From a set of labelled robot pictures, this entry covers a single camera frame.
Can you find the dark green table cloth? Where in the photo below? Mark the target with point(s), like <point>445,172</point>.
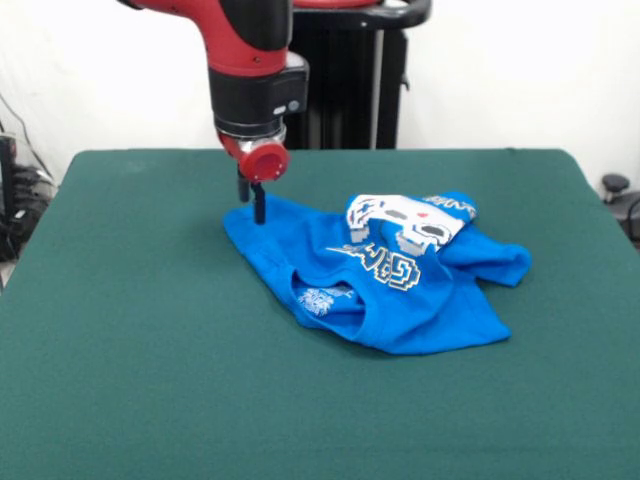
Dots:
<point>150,300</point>

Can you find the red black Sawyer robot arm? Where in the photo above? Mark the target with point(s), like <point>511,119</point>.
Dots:
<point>245,95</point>

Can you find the black electronics box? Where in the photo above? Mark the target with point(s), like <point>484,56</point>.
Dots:
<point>6,175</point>

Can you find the blue printed t-shirt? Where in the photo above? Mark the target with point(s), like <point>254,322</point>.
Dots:
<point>425,320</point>

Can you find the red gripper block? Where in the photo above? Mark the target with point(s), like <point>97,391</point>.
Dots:
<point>262,162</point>

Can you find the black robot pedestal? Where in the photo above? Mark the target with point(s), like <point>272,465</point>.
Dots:
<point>350,90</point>

